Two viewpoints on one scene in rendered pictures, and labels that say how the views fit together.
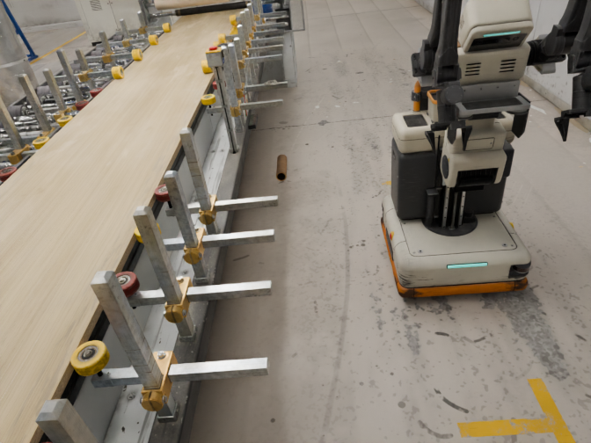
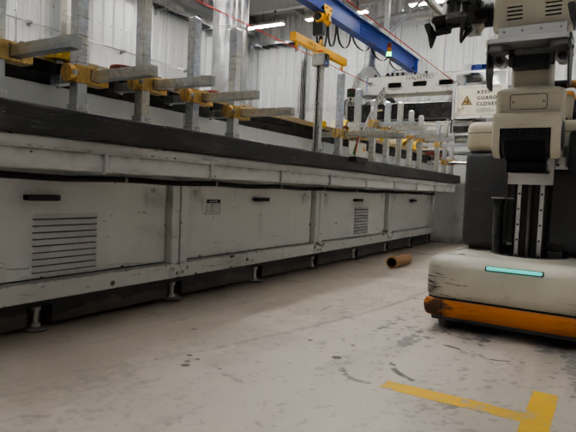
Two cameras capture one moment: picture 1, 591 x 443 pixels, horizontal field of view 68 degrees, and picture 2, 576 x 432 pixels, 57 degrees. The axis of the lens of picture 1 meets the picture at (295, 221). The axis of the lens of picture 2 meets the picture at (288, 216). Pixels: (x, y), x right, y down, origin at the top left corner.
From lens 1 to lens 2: 1.57 m
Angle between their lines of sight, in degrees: 41
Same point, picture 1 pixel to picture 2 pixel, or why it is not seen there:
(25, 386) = not seen: hidden behind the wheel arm
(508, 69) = (555, 12)
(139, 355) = (76, 21)
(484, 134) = (534, 89)
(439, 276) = (475, 283)
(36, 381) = not seen: hidden behind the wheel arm
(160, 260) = (141, 27)
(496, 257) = (558, 270)
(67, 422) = not seen: outside the picture
